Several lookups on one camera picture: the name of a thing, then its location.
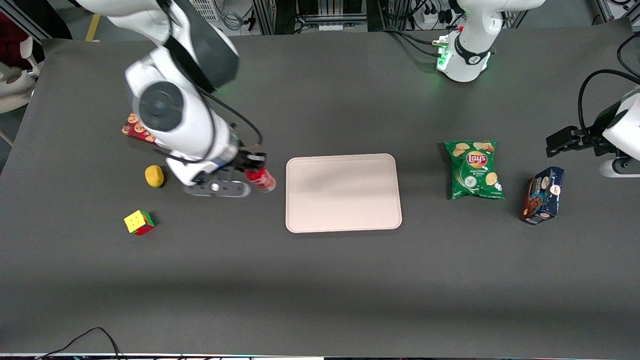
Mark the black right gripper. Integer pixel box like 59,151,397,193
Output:
226,147,267,174

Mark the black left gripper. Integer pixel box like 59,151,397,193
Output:
545,105,623,159

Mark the red soda can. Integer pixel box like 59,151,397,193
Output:
245,168,277,194

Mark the beige plastic tray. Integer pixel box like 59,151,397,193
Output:
285,153,403,234

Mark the blue chocolate cookie box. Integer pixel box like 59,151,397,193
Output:
519,166,566,226

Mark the green Lays chips bag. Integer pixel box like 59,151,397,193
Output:
444,140,506,201

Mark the yellow lemon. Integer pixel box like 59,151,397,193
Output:
144,164,165,189

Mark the red cookie box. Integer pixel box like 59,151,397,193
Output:
121,113,157,146

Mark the colourful puzzle cube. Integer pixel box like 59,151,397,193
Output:
123,209,156,237

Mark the dark grey table mat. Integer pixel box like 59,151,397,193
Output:
0,17,640,359

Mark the aluminium equipment rack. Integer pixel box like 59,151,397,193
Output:
251,0,387,36

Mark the white perforated box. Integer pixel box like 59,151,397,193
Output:
192,0,222,22

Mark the white power strip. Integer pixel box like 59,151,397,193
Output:
421,9,455,27

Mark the white chair base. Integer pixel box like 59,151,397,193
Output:
0,36,37,114

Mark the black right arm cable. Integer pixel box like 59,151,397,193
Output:
197,87,265,149

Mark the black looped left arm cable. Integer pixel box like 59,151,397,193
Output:
578,68,640,142

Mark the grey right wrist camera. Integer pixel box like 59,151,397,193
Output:
183,180,252,199

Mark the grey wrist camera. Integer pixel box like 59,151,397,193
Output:
183,180,252,199
599,156,640,179

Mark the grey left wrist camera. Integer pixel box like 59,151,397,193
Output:
599,156,640,179

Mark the grey coiled cable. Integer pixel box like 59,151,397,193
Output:
221,7,247,32

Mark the black left base cable bundle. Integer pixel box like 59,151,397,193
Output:
381,27,447,59

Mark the thin black cable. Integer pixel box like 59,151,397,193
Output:
35,326,126,360

